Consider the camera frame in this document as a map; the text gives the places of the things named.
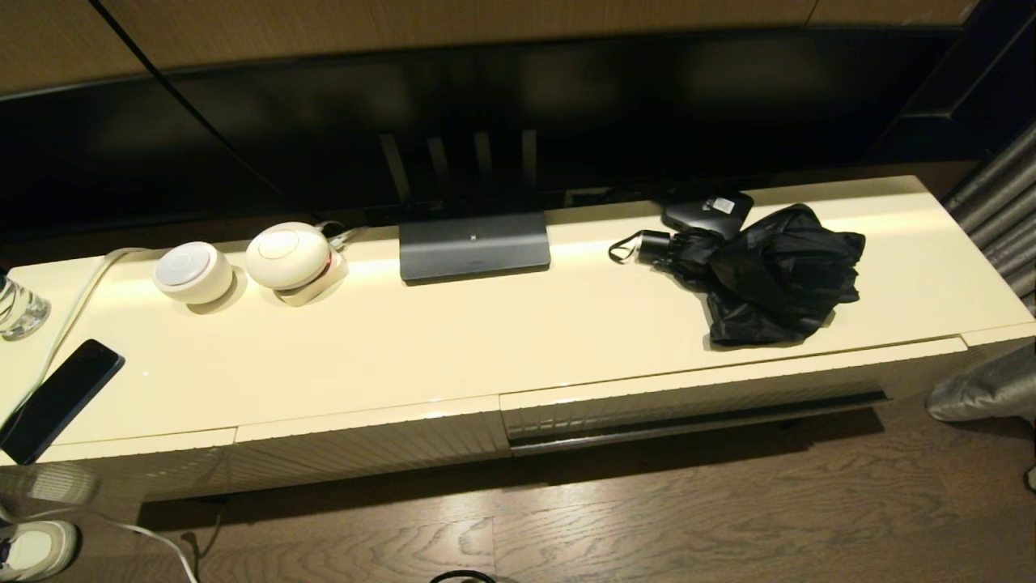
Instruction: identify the wide cream ribbed drawer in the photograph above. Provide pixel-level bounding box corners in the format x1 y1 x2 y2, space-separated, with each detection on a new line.
499 337 970 457

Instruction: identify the black umbrella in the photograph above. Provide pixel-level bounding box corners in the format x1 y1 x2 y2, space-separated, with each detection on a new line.
609 203 867 349

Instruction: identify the beige ribbed cabinet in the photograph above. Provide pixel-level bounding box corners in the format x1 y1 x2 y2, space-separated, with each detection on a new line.
0 174 1036 504

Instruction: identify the grey rectangular television base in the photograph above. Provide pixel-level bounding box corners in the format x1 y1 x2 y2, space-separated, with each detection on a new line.
399 212 552 283

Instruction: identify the black flat screen television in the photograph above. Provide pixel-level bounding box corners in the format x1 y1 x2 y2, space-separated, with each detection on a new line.
0 26 984 244

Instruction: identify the black box with white label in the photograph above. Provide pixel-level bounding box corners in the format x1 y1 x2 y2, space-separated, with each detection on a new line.
662 190 754 240

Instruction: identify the white round device on base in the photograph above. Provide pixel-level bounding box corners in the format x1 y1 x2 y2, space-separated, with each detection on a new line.
245 222 350 307

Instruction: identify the white round speaker grey top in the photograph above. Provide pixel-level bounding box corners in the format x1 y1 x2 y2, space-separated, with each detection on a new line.
153 241 235 305

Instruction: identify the dark smartphone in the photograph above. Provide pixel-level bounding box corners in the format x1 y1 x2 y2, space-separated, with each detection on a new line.
0 339 125 466

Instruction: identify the grey pleated curtain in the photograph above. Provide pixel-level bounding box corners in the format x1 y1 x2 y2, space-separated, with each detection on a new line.
927 121 1036 423

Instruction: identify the clear glass cup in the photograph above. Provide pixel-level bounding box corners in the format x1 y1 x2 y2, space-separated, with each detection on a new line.
0 274 51 340

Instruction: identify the white sneaker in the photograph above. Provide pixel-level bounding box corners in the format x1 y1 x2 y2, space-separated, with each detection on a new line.
0 519 80 582

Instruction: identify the grey power cable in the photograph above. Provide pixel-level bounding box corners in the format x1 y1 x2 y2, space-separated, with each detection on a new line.
320 219 369 249

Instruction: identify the thin black wall cable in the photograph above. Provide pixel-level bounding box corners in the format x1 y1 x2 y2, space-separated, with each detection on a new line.
87 0 286 197

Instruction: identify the white charging cable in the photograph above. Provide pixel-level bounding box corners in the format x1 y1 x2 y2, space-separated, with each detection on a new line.
0 247 199 583

